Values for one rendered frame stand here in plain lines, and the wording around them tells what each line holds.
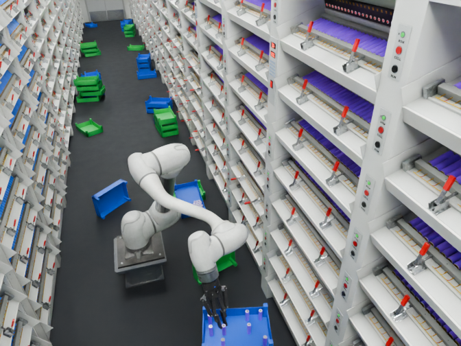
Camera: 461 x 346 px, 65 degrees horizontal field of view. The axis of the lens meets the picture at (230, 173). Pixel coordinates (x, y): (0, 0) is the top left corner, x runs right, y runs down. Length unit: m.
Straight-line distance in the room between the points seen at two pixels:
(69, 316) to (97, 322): 0.19
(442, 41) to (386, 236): 0.53
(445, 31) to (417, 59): 0.08
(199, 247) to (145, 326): 0.95
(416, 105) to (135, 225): 1.75
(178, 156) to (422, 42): 1.28
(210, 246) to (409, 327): 0.77
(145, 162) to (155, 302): 0.99
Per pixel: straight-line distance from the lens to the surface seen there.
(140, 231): 2.31
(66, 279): 2.77
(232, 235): 1.60
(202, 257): 1.53
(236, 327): 1.81
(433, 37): 0.94
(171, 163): 1.85
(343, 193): 1.28
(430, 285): 1.07
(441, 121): 0.90
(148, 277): 2.53
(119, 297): 2.54
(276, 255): 2.14
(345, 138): 1.20
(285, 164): 1.74
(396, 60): 0.96
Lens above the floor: 1.91
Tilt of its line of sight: 33 degrees down
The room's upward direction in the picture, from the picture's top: 2 degrees counter-clockwise
